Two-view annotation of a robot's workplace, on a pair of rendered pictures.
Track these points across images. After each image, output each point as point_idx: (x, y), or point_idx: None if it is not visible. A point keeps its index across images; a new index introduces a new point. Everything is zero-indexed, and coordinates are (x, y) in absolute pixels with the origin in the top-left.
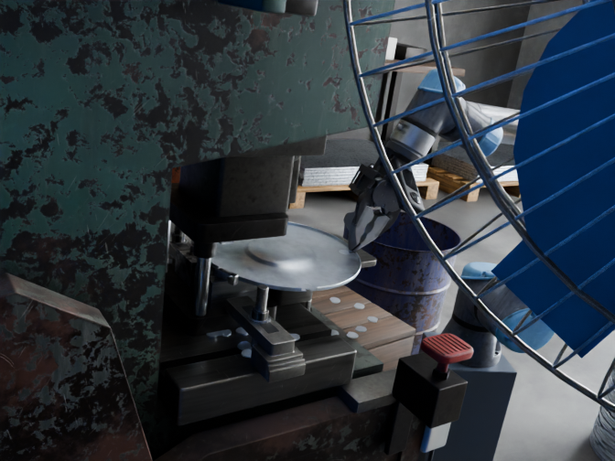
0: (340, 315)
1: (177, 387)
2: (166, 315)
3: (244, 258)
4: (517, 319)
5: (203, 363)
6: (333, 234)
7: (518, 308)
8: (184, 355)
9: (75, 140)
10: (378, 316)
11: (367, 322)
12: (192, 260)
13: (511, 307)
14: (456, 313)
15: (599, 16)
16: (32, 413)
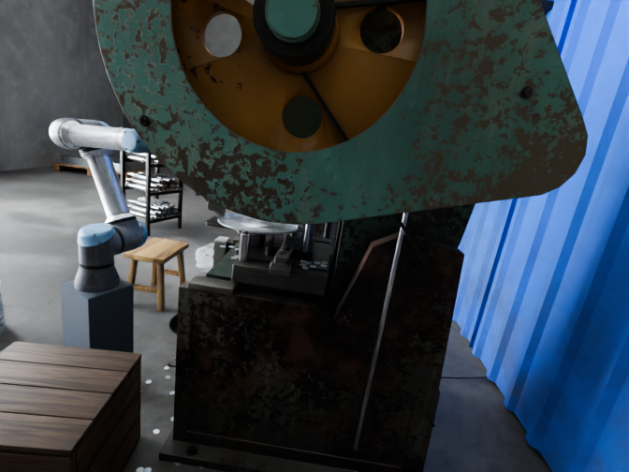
0: (27, 378)
1: (330, 240)
2: (314, 251)
3: (279, 226)
4: (146, 228)
5: (317, 240)
6: (208, 222)
7: (139, 225)
8: (321, 243)
9: None
10: (4, 363)
11: (28, 362)
12: (300, 232)
13: (138, 228)
14: (108, 262)
15: None
16: None
